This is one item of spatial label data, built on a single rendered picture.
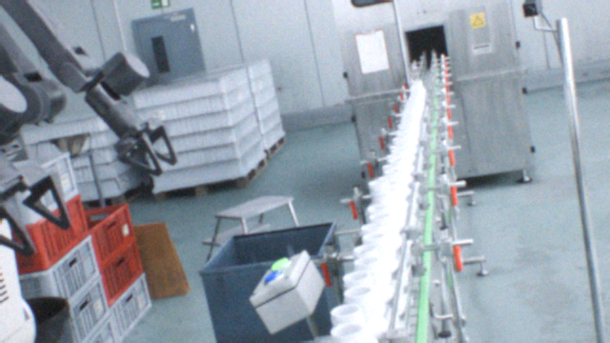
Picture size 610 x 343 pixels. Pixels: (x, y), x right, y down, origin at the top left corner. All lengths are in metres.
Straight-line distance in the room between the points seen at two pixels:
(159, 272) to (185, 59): 7.47
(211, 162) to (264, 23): 4.21
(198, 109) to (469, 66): 3.10
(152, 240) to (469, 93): 2.68
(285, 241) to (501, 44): 4.05
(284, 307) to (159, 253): 3.70
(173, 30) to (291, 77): 1.95
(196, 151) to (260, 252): 5.84
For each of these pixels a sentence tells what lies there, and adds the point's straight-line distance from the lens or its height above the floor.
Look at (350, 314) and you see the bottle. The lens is 0.91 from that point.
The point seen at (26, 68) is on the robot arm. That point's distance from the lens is 1.57.
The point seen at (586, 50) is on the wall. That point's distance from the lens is 11.73.
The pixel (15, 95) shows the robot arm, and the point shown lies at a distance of 1.10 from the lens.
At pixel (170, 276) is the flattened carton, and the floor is 0.14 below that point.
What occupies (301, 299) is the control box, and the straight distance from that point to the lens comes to 1.22.
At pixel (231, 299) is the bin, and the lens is 1.99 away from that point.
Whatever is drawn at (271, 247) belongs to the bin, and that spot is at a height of 0.90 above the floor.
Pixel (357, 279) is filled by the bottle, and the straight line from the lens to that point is 1.05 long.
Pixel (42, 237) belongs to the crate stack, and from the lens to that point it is 3.65.
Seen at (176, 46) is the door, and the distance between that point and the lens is 12.17.
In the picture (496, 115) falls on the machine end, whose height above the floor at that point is 0.57.
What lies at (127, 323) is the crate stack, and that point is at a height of 0.05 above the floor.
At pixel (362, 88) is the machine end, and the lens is 6.08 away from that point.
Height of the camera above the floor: 1.50
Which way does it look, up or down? 11 degrees down
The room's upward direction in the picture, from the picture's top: 11 degrees counter-clockwise
